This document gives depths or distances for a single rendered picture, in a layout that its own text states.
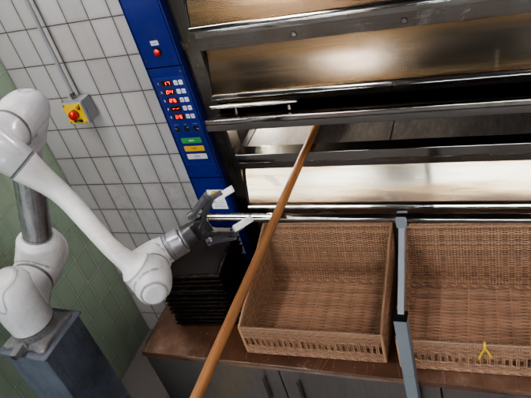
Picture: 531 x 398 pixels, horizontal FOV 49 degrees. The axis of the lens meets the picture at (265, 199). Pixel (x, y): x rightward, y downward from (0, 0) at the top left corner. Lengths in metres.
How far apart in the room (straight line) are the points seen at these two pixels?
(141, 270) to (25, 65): 1.21
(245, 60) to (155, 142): 0.59
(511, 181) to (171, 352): 1.47
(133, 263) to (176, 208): 1.01
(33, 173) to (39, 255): 0.49
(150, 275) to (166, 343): 0.92
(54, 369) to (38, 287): 0.29
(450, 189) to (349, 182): 0.37
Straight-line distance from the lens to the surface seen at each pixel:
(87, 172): 2.79
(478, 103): 1.88
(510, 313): 2.35
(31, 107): 1.85
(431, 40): 1.96
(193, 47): 2.16
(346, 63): 2.01
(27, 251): 2.17
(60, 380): 2.24
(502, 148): 2.14
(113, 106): 2.47
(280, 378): 2.38
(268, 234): 1.86
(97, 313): 3.11
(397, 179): 2.25
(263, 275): 2.47
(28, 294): 2.09
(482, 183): 2.23
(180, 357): 2.49
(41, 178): 1.76
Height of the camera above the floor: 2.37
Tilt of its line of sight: 35 degrees down
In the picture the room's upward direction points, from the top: 17 degrees counter-clockwise
